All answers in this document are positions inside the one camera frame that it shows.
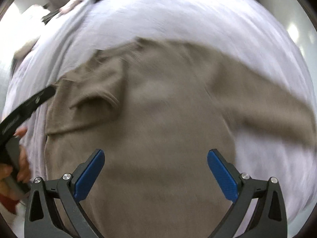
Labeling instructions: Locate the brown knit sweater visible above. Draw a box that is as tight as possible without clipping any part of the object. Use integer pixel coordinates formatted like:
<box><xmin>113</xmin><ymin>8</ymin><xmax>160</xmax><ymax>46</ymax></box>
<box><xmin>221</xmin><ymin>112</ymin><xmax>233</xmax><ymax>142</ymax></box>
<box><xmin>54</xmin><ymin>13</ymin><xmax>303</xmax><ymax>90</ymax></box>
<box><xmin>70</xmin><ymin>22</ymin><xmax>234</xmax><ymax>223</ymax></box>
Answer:
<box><xmin>45</xmin><ymin>39</ymin><xmax>316</xmax><ymax>237</ymax></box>

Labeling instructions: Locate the person's left hand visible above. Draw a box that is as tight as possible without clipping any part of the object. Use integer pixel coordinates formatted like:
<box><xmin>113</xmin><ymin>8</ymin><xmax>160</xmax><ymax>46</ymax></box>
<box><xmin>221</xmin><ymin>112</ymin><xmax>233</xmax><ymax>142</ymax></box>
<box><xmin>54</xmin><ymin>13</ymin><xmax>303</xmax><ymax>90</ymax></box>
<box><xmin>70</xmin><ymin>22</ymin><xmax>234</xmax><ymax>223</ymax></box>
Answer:
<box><xmin>0</xmin><ymin>126</ymin><xmax>32</xmax><ymax>201</ymax></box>

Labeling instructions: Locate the white pillow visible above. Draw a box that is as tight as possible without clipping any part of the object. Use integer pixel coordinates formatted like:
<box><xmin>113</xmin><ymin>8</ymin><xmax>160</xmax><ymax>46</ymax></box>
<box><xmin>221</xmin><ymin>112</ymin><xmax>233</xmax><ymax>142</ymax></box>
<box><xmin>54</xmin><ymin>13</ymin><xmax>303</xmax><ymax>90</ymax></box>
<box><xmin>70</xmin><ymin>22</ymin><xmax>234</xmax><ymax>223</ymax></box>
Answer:
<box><xmin>1</xmin><ymin>3</ymin><xmax>50</xmax><ymax>59</ymax></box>

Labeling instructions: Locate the lavender smooth blanket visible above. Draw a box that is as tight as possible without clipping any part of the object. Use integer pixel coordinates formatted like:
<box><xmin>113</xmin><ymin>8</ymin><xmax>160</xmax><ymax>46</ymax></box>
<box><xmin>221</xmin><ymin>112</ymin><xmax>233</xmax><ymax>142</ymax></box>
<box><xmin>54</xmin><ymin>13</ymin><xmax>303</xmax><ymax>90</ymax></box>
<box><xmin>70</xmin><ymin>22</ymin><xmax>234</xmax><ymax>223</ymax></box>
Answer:
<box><xmin>3</xmin><ymin>0</ymin><xmax>96</xmax><ymax>178</ymax></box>

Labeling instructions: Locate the black object by pillow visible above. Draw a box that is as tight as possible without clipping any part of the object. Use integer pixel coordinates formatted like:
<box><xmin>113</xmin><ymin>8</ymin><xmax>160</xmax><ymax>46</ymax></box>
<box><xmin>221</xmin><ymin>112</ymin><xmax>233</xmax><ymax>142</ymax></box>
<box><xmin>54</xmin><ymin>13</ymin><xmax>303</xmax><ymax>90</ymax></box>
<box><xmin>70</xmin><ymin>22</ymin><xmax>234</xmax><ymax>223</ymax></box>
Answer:
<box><xmin>41</xmin><ymin>9</ymin><xmax>60</xmax><ymax>25</ymax></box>

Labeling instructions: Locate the pink small garment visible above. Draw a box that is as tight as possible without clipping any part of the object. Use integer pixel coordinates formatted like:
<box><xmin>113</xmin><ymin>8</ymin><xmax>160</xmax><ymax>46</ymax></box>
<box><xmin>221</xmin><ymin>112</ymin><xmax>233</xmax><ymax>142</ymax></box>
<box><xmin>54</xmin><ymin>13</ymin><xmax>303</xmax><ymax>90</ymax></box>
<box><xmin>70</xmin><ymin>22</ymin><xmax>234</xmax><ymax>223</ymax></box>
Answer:
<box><xmin>59</xmin><ymin>0</ymin><xmax>84</xmax><ymax>14</ymax></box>

